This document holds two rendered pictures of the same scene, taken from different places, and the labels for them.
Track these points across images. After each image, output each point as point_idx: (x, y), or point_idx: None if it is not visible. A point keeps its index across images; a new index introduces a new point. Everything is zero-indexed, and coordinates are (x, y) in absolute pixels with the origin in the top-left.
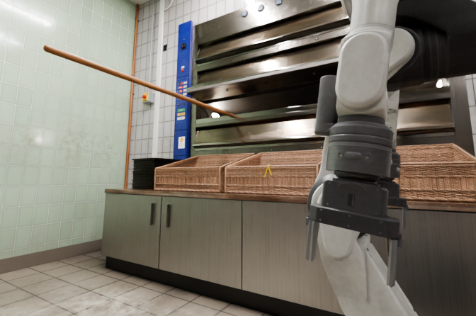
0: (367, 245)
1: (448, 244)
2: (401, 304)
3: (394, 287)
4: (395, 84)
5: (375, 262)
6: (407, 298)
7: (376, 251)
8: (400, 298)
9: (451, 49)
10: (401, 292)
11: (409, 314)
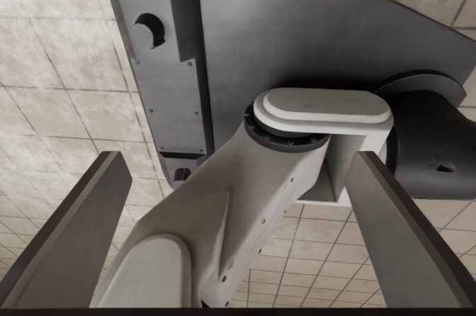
0: (223, 300)
1: None
2: (272, 229)
3: (265, 234)
4: None
5: (239, 284)
6: (285, 188)
7: (236, 258)
8: (272, 225)
9: None
10: (275, 207)
11: (280, 213)
